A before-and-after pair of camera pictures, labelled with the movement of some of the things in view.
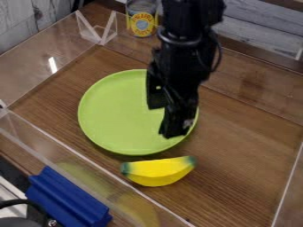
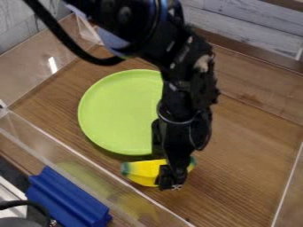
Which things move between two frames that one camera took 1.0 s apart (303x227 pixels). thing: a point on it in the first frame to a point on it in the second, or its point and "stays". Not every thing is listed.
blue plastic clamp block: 63,202 stays
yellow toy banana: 160,173 stays
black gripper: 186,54 to 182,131
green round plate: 116,119 stays
